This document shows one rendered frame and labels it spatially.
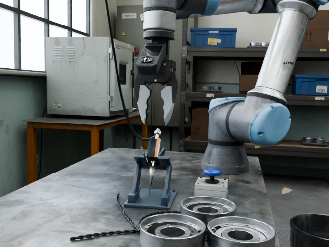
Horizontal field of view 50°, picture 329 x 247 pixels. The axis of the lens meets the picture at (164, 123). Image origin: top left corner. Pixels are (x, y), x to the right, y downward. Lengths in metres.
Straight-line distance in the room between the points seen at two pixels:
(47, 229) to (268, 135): 0.60
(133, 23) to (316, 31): 2.10
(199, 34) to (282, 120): 3.21
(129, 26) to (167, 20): 3.81
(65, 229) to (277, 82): 0.67
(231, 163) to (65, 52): 2.12
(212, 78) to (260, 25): 0.86
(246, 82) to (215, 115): 2.96
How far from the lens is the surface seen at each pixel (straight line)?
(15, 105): 2.93
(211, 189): 0.80
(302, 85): 4.15
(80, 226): 0.70
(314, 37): 4.18
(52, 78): 3.03
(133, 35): 4.59
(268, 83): 1.03
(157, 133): 0.85
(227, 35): 4.15
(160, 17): 0.82
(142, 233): 0.57
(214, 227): 0.62
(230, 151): 1.10
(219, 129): 1.10
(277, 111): 1.00
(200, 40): 4.15
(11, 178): 2.96
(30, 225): 0.72
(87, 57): 2.91
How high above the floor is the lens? 1.06
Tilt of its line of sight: 6 degrees down
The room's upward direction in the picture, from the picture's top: 1 degrees clockwise
